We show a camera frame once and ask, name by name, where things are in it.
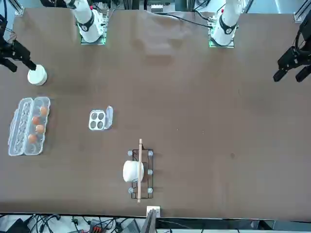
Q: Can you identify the grey power brick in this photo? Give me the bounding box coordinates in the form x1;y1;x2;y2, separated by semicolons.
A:
122;218;141;233

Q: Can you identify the black table cable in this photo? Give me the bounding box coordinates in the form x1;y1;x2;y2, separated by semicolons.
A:
155;13;214;29

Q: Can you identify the clear four-slot egg tray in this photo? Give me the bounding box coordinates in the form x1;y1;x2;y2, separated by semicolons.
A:
88;105;114;132

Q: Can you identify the red black connector block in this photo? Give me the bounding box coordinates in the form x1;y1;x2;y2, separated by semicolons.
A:
89;219;103;233

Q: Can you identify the white round bowl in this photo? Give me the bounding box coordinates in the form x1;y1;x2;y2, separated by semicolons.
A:
27;64;48;86

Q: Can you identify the white post bracket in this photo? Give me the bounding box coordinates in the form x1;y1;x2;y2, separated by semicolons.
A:
146;206;161;218

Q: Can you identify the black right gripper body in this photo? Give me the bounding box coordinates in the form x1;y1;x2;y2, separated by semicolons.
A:
0;14;16;60

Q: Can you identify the black wire cup rack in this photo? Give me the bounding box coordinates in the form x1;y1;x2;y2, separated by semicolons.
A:
127;144;154;200

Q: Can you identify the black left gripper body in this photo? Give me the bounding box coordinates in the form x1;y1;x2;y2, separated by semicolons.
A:
293;17;311;66

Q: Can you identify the black box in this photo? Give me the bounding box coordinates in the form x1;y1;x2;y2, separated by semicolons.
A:
3;217;25;233

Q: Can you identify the aluminium camera post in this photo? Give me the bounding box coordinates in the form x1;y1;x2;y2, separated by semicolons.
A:
143;209;157;233

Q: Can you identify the clear twelve-slot egg tray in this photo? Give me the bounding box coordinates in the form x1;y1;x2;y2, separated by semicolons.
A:
8;96;51;156

